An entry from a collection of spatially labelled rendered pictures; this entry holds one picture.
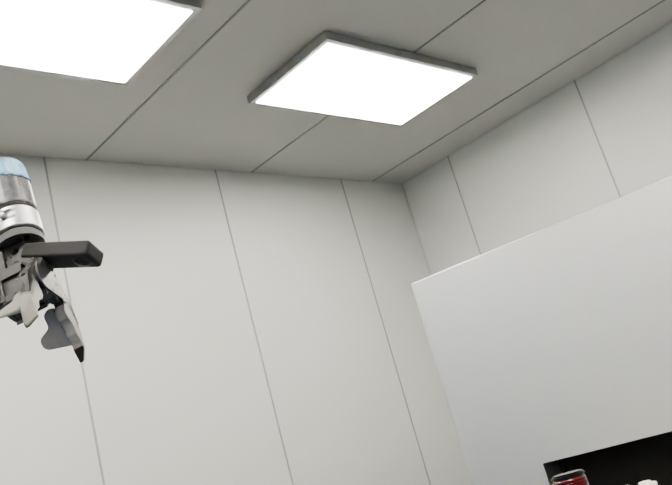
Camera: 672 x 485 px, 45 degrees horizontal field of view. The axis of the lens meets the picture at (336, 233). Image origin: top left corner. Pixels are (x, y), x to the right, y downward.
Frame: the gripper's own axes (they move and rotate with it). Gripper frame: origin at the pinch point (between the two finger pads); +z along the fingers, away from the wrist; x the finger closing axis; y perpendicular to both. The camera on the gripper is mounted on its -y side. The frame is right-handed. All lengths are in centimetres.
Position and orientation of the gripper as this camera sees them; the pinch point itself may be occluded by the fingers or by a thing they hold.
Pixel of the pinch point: (61, 344)
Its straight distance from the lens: 122.2
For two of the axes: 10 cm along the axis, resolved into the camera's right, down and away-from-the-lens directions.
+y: -8.9, 4.5, -0.1
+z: 4.0, 7.7, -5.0
